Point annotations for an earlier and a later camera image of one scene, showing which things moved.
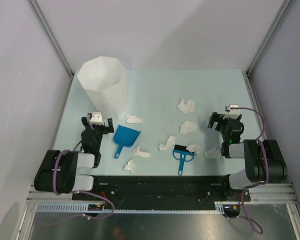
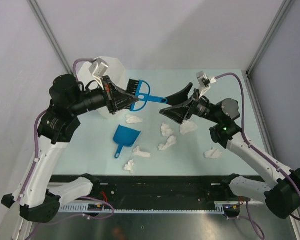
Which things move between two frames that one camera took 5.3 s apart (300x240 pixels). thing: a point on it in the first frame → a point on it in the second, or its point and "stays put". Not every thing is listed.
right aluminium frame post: [269, 37] stays put
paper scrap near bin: [133, 119] stays put
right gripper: [215, 117] → [180, 113]
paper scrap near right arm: [213, 152] stays put
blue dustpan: [126, 137] stays put
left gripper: [85, 122] → [109, 88]
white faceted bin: [104, 79] stays put
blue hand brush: [180, 153] → [141, 89]
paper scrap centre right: [187, 127] stays put
